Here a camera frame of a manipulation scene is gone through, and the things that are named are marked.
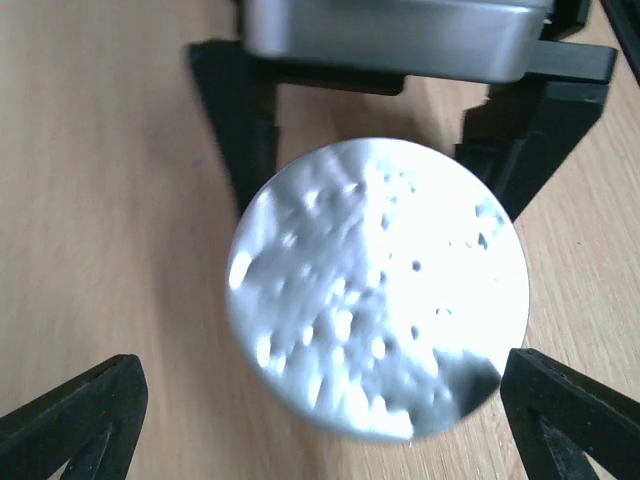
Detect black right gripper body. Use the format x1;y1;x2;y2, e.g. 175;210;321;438
239;0;619;99

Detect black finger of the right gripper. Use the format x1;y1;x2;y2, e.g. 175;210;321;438
455;79;609;220
188;41;279;213

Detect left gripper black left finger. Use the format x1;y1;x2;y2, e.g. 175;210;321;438
1;354;148;479

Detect silver metal jar lid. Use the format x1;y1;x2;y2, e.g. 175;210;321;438
226;137;530;442

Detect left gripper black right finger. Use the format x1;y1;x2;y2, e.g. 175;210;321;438
503;348;639;479

